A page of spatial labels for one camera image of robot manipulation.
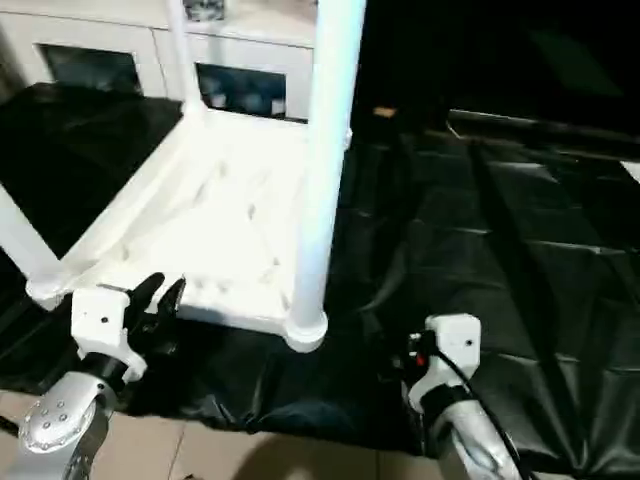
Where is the white glass-door cabinet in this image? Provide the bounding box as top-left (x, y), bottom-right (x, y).
top-left (0, 0), bottom-right (322, 122)

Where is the black horizontal bar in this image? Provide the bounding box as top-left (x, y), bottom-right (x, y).
top-left (446, 107), bottom-right (640, 149)

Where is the white plastic table top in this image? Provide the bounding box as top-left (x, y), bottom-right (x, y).
top-left (24, 102), bottom-right (355, 355)

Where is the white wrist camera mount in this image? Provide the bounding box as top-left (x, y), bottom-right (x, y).
top-left (406, 312), bottom-right (483, 412)
top-left (69, 283), bottom-right (150, 385)

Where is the black plastic mat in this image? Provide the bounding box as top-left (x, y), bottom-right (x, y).
top-left (0, 82), bottom-right (640, 476)

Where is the dark patterned bundle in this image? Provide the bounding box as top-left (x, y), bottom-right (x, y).
top-left (181, 0), bottom-right (227, 22)

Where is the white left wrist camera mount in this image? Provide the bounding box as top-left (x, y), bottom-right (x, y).
top-left (69, 283), bottom-right (150, 385)

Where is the white plastic table leg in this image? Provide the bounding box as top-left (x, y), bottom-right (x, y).
top-left (166, 0), bottom-right (207, 120)
top-left (288, 0), bottom-right (370, 354)
top-left (0, 186), bottom-right (67, 287)

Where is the dark furniture with brass label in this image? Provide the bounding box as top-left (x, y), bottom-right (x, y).
top-left (359, 0), bottom-right (640, 124)

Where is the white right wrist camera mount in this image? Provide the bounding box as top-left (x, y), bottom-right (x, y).
top-left (406, 312), bottom-right (483, 412)

